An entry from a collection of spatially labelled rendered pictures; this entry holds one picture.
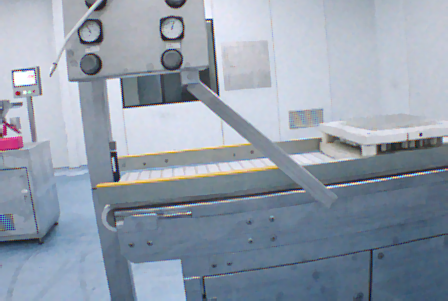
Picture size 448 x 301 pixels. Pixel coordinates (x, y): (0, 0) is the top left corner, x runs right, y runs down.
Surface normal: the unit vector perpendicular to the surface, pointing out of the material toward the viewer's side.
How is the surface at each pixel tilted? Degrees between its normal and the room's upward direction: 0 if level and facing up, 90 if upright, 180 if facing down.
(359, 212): 90
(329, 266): 90
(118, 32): 90
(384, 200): 90
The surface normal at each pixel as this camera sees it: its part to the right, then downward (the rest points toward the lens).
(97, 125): 0.13, 0.13
